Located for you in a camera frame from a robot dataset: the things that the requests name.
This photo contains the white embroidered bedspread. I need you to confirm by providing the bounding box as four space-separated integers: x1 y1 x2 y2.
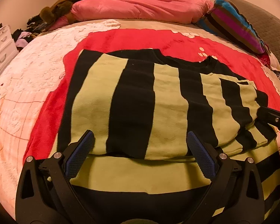
0 19 121 216

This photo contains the grey quilted headboard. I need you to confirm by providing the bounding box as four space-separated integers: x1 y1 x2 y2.
229 0 280 64

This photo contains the white plastic drawer unit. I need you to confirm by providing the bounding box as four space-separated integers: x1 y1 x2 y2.
0 25 18 75

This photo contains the pile of dark clothes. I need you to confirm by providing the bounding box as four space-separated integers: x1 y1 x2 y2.
11 15 48 52

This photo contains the green black striped sweater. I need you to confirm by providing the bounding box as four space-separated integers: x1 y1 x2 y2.
57 49 280 223

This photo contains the red floral blanket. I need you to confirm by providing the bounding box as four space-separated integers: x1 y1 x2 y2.
23 29 280 159

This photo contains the striped colourful pillow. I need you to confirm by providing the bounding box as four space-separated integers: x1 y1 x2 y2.
196 0 270 55

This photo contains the pink duvet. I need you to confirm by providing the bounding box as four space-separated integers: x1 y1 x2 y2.
47 0 214 31

